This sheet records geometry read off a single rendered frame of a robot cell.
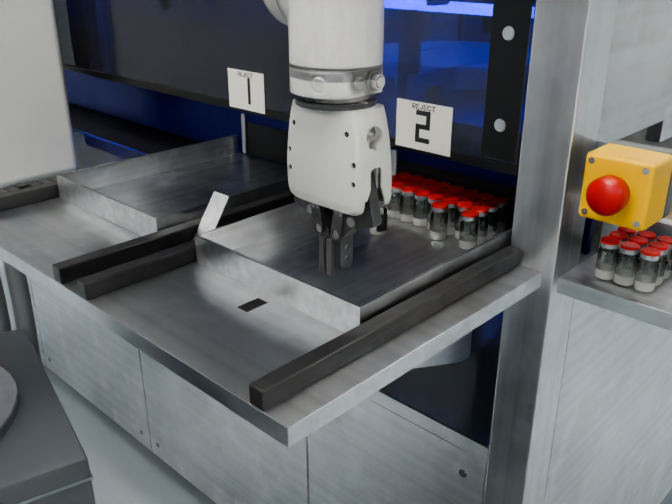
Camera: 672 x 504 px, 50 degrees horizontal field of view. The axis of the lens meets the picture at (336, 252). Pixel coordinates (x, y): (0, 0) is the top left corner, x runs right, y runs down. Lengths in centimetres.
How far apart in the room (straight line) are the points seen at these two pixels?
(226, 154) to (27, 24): 44
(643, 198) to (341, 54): 34
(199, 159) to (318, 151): 62
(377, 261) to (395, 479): 44
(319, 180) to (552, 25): 30
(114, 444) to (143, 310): 131
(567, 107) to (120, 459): 153
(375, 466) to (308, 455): 17
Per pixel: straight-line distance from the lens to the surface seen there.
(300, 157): 68
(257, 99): 112
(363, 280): 80
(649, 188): 78
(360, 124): 63
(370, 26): 63
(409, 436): 111
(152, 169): 121
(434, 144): 90
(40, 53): 149
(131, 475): 195
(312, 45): 63
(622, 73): 89
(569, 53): 79
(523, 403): 95
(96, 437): 210
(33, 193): 113
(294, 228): 95
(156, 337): 72
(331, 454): 127
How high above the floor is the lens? 123
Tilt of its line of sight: 23 degrees down
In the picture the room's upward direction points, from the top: straight up
